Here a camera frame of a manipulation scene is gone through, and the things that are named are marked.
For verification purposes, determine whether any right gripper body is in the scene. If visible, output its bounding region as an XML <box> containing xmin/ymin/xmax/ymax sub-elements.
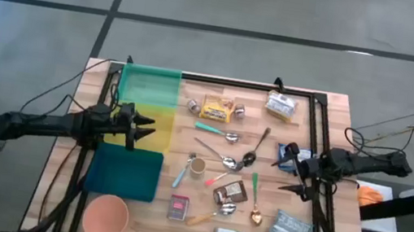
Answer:
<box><xmin>280</xmin><ymin>142</ymin><xmax>329</xmax><ymax>204</ymax></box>

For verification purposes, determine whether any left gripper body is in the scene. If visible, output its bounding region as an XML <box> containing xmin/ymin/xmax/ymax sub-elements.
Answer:
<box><xmin>106</xmin><ymin>99</ymin><xmax>143</xmax><ymax>153</ymax></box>

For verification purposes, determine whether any blue and yellow snack packet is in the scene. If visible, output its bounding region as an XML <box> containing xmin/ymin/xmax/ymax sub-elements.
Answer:
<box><xmin>273</xmin><ymin>142</ymin><xmax>315</xmax><ymax>177</ymax></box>

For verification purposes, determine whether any black metal spoon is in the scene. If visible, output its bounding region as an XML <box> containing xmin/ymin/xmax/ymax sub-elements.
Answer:
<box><xmin>241</xmin><ymin>124</ymin><xmax>272</xmax><ymax>170</ymax></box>

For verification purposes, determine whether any yellow Maruchan ramen packet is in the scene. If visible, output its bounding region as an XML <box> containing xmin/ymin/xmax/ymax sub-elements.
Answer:
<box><xmin>263</xmin><ymin>88</ymin><xmax>301</xmax><ymax>125</ymax></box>
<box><xmin>198</xmin><ymin>92</ymin><xmax>238</xmax><ymax>125</ymax></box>

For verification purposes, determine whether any light-blue-handled metal spoon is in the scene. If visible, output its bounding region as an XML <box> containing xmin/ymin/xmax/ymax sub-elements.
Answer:
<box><xmin>171</xmin><ymin>149</ymin><xmax>198</xmax><ymax>192</ymax></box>

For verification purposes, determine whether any long silver metal spoon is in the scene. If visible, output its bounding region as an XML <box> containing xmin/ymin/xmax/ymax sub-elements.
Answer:
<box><xmin>190</xmin><ymin>136</ymin><xmax>242</xmax><ymax>170</ymax></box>

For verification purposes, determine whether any teal-handled metal spoon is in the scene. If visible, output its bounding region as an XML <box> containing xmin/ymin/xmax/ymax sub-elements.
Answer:
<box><xmin>192</xmin><ymin>120</ymin><xmax>242</xmax><ymax>145</ymax></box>

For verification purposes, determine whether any yellow translucent plastic bin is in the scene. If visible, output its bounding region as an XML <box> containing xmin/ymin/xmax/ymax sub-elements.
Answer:
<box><xmin>103</xmin><ymin>97</ymin><xmax>179</xmax><ymax>155</ymax></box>

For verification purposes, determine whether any green translucent plastic bin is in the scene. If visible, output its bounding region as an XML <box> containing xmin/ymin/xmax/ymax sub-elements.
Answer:
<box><xmin>115</xmin><ymin>60</ymin><xmax>184</xmax><ymax>111</ymax></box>

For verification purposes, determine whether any dark teal plastic bin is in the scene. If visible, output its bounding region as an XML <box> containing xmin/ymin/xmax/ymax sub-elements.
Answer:
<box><xmin>82</xmin><ymin>140</ymin><xmax>166</xmax><ymax>204</ymax></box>

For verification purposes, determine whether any orange cloth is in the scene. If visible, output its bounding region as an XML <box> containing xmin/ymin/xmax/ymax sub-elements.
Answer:
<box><xmin>355</xmin><ymin>184</ymin><xmax>386</xmax><ymax>211</ymax></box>

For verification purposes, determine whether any brown foil packet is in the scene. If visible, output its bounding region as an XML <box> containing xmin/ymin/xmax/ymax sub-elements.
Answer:
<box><xmin>211</xmin><ymin>176</ymin><xmax>251</xmax><ymax>210</ymax></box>

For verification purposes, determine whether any red rectangular spice tin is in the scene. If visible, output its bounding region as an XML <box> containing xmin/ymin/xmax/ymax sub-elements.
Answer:
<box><xmin>166</xmin><ymin>193</ymin><xmax>192</xmax><ymax>223</ymax></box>

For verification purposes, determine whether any white paper sheet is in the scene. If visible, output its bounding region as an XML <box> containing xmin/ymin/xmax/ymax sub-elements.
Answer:
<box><xmin>349</xmin><ymin>179</ymin><xmax>405</xmax><ymax>232</ymax></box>

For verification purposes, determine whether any orange plastic bowl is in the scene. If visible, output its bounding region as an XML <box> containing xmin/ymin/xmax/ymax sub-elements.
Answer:
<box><xmin>81</xmin><ymin>190</ymin><xmax>133</xmax><ymax>232</ymax></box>

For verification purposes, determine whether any green-handled gold spoon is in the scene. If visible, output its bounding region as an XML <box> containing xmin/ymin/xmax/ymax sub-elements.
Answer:
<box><xmin>243</xmin><ymin>171</ymin><xmax>270</xmax><ymax>228</ymax></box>

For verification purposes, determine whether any wooden-handled metal spoon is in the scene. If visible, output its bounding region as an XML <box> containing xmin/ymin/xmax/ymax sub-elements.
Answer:
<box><xmin>185</xmin><ymin>196</ymin><xmax>238</xmax><ymax>232</ymax></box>

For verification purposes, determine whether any small orange-handled spoon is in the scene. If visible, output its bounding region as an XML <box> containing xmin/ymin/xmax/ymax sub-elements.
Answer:
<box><xmin>203</xmin><ymin>156</ymin><xmax>246</xmax><ymax>192</ymax></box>

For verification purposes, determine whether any black aluminium rig frame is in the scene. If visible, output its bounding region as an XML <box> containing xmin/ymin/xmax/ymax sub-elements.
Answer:
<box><xmin>24</xmin><ymin>43</ymin><xmax>394</xmax><ymax>232</ymax></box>

